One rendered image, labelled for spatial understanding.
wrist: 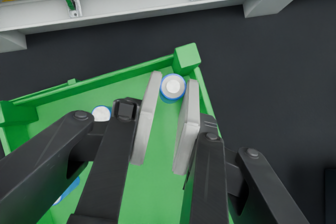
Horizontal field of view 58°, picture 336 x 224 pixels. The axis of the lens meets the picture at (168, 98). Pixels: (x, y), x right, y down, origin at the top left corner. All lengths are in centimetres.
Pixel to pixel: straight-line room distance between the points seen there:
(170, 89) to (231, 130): 66
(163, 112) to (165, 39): 53
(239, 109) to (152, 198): 55
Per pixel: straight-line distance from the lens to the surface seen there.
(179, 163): 15
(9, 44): 87
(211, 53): 86
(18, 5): 75
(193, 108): 16
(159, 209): 36
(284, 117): 90
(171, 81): 20
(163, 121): 35
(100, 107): 28
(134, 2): 70
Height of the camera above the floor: 83
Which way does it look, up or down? 86 degrees down
